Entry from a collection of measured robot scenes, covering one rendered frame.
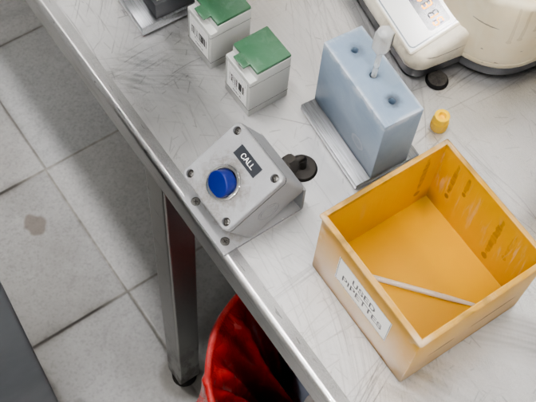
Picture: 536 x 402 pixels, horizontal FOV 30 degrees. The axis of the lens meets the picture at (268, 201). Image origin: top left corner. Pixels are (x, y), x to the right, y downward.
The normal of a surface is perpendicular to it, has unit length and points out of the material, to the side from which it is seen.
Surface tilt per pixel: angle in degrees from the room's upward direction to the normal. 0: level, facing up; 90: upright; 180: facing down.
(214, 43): 90
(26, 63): 0
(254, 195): 30
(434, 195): 90
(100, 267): 0
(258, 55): 0
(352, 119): 90
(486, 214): 90
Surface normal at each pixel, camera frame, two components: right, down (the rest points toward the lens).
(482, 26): -0.55, 0.73
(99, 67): 0.05, -0.46
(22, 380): 0.57, 0.74
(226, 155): -0.36, -0.15
